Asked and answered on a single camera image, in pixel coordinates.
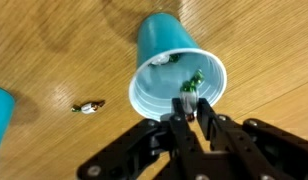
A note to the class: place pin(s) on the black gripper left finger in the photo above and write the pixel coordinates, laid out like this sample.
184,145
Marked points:
187,156

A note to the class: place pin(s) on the left blue plastic cup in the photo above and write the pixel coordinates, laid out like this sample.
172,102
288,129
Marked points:
152,88

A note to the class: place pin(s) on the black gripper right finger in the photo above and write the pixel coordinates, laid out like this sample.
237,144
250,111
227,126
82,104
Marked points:
224,135

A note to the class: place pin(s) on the sweet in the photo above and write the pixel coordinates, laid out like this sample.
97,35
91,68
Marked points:
89,107
165,59
189,95

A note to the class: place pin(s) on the right blue plastic cup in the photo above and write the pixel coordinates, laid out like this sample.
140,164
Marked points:
7,104

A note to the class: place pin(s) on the blue plastic cup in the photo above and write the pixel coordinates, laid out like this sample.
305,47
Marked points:
152,88
7,104

